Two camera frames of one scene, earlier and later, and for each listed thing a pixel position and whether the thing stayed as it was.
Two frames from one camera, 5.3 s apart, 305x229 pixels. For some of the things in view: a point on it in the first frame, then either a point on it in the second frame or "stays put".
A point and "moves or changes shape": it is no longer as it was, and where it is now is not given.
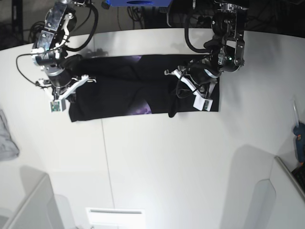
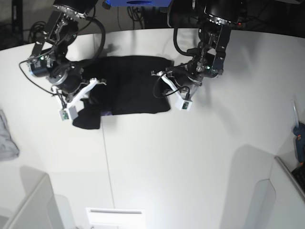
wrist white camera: [55, 106] to [69, 114]
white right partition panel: [279, 202] stays put
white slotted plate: [114, 216] stays put
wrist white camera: [201, 103] to [181, 104]
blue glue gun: [299, 131] stays put
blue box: [139, 3] stays put
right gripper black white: [59, 83] to [69, 86]
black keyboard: [299, 173] stays put
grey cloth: [9, 149] stays put
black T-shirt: [130, 85] moves or changes shape
